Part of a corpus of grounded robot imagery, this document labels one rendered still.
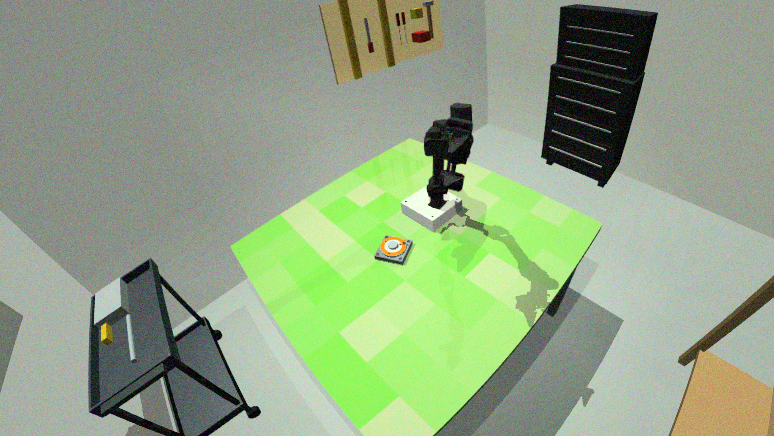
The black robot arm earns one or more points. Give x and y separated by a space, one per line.
434 145

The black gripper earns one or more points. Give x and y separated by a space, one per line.
458 132

